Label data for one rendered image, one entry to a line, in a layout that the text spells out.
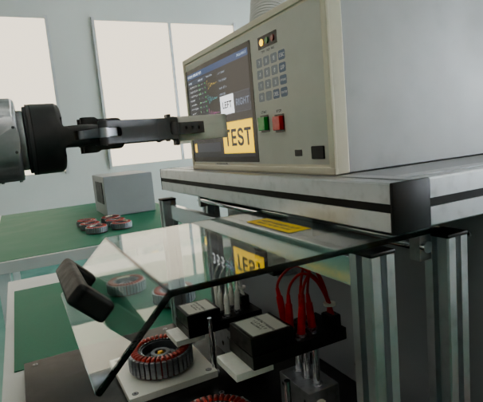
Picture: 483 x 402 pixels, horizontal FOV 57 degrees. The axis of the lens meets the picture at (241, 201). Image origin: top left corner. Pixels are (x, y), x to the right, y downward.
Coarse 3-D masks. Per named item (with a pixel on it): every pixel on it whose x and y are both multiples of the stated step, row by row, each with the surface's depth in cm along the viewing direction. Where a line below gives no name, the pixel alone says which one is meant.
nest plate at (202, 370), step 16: (128, 368) 78; (192, 368) 77; (208, 368) 76; (128, 384) 73; (144, 384) 73; (160, 384) 72; (176, 384) 72; (192, 384) 73; (128, 400) 70; (144, 400) 70
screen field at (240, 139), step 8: (240, 120) 67; (248, 120) 65; (232, 128) 70; (240, 128) 67; (248, 128) 65; (232, 136) 70; (240, 136) 68; (248, 136) 65; (224, 144) 73; (232, 144) 71; (240, 144) 68; (248, 144) 66; (232, 152) 71; (240, 152) 68; (248, 152) 66
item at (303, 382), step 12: (288, 372) 64; (300, 372) 64; (312, 372) 64; (300, 384) 61; (312, 384) 61; (324, 384) 61; (336, 384) 61; (300, 396) 61; (312, 396) 59; (324, 396) 60; (336, 396) 61
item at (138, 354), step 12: (156, 336) 82; (144, 348) 79; (156, 348) 81; (168, 348) 81; (180, 348) 76; (132, 360) 75; (144, 360) 74; (156, 360) 73; (168, 360) 73; (180, 360) 74; (192, 360) 78; (132, 372) 75; (144, 372) 73; (156, 372) 74; (168, 372) 74
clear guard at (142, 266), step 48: (144, 240) 48; (192, 240) 46; (240, 240) 44; (288, 240) 42; (336, 240) 40; (384, 240) 39; (96, 288) 42; (144, 288) 34; (192, 288) 31; (96, 336) 35; (96, 384) 29
